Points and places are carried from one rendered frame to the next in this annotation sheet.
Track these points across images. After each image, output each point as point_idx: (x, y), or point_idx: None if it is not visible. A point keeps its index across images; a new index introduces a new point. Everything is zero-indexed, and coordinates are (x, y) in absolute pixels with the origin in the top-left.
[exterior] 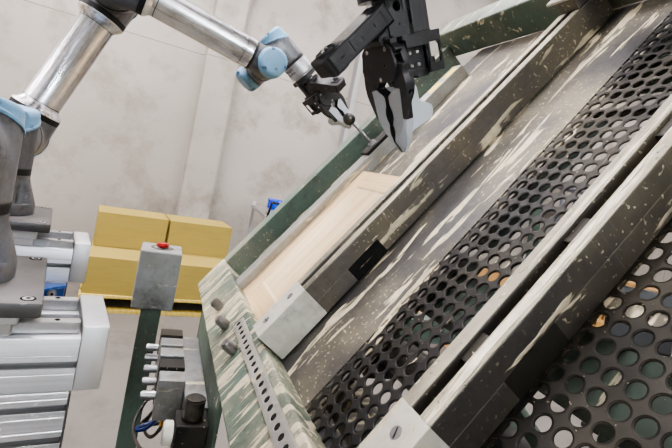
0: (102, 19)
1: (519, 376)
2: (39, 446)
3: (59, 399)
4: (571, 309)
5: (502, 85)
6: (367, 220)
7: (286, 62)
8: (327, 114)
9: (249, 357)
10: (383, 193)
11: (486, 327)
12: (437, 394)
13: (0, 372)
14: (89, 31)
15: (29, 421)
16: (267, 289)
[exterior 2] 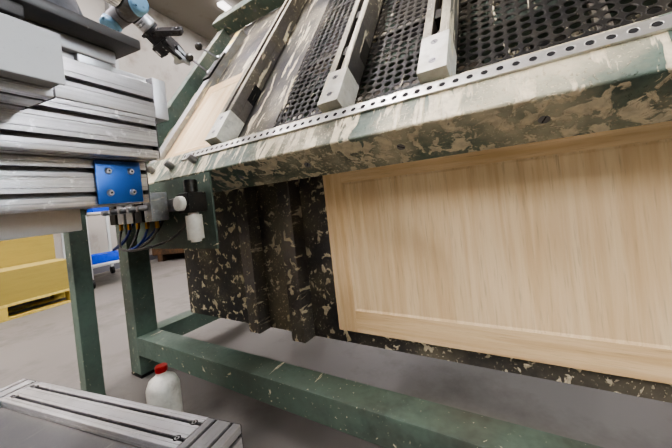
0: None
1: (362, 56)
2: (148, 150)
3: (151, 121)
4: (367, 36)
5: (283, 13)
6: (246, 76)
7: (148, 4)
8: (175, 53)
9: (214, 148)
10: (237, 81)
11: (345, 45)
12: (340, 68)
13: (115, 94)
14: None
15: (139, 132)
16: (184, 150)
